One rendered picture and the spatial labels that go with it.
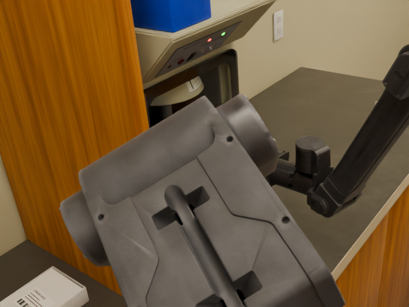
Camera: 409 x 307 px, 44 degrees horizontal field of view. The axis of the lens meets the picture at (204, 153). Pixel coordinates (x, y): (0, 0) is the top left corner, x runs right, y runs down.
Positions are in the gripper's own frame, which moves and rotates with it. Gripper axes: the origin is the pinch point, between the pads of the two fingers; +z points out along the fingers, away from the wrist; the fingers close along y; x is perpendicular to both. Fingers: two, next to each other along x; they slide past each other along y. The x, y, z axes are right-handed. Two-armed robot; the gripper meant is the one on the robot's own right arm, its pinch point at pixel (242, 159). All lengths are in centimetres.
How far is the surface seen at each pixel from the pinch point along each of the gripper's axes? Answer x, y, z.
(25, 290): 24, 44, 24
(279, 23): -18, -93, 48
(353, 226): 17.1, -18.6, -21.7
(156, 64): -27.0, 30.3, -1.7
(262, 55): -6, -84, 49
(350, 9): -19, -166, 49
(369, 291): 49, -41, -22
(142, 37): -31.2, 31.3, 0.6
